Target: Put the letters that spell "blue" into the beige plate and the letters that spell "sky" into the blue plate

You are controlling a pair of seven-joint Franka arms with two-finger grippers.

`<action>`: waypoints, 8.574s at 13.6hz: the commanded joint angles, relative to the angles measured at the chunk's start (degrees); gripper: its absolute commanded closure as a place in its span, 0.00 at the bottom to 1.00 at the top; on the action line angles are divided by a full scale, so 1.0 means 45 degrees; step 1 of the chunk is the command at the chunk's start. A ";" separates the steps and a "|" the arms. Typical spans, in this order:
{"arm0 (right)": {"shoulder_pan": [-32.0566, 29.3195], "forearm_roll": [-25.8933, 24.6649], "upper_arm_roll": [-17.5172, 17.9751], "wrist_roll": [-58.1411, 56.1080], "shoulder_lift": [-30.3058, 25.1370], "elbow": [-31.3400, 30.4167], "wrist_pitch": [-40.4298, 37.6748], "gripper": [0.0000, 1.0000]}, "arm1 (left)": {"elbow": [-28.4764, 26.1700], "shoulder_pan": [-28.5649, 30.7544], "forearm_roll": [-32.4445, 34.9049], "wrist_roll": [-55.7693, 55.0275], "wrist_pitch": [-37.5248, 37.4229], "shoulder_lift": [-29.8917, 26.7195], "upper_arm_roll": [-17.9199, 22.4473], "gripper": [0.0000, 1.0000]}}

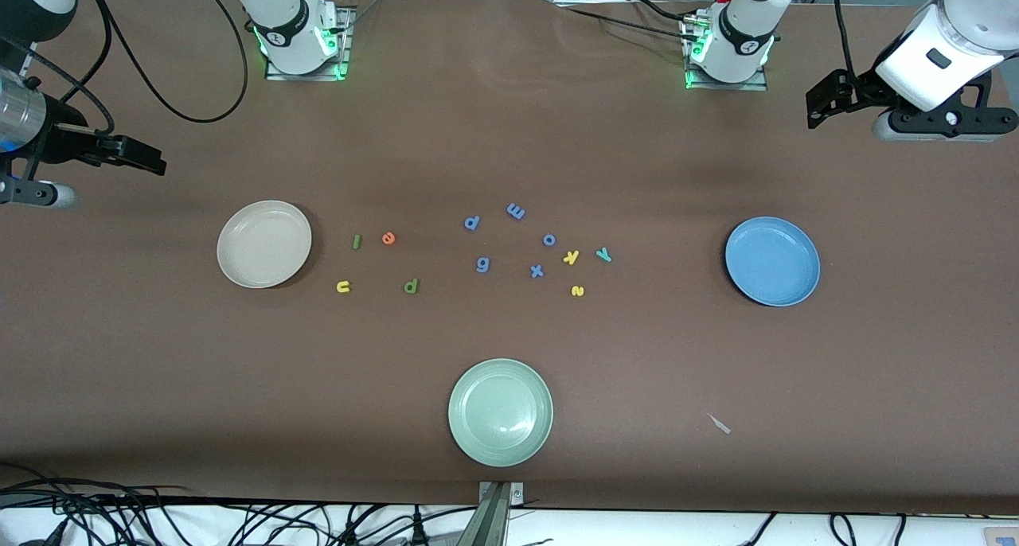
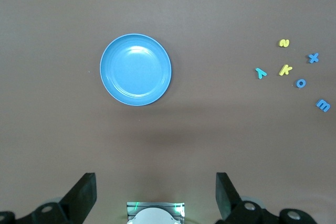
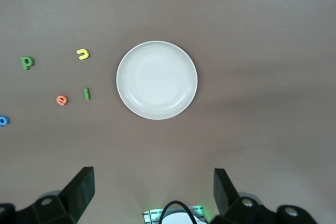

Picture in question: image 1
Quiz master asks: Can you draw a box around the brown table cover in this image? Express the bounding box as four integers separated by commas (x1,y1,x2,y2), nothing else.
0,0,1019,515

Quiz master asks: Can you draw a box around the beige plate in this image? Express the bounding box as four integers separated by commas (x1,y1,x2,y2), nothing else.
216,200,314,290

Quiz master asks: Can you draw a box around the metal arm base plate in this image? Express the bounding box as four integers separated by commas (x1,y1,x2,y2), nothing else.
683,13,770,92
264,5,355,82

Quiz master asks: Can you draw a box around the metal camera post bracket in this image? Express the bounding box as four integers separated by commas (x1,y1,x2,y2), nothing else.
478,481,525,546

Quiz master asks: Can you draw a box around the black table cable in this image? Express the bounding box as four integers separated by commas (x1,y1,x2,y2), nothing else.
557,3,695,41
623,0,712,23

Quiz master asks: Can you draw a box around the green plate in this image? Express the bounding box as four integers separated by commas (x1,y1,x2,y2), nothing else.
447,357,555,469

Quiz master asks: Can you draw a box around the blue plate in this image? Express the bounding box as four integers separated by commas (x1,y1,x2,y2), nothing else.
724,216,822,308

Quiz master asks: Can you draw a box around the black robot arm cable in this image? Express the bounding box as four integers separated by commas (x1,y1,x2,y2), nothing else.
833,0,861,81
60,0,119,137
76,0,249,124

